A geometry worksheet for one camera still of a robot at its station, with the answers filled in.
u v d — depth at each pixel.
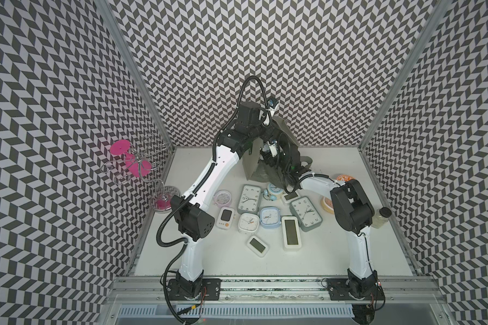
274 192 0.96
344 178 1.00
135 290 0.74
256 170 0.81
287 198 0.94
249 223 0.87
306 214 0.89
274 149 0.81
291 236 0.81
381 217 0.83
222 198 0.94
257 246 0.81
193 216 0.48
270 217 0.87
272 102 0.63
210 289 0.72
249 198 0.94
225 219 0.88
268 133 0.68
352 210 0.55
